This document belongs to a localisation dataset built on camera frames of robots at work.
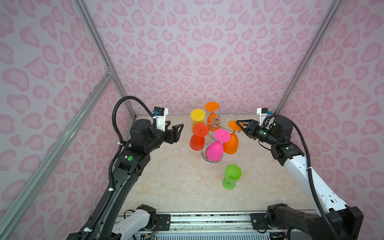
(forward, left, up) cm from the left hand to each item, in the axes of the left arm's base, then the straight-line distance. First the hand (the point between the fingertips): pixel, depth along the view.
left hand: (176, 121), depth 64 cm
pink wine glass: (-5, -17, -16) cm, 24 cm away
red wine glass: (+1, -9, -17) cm, 19 cm away
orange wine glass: (-2, -26, -18) cm, 32 cm away
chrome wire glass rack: (+43, -41, -41) cm, 72 cm away
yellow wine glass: (+9, -9, -6) cm, 14 cm away
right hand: (+2, -28, -4) cm, 28 cm away
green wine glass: (-12, -27, -30) cm, 42 cm away
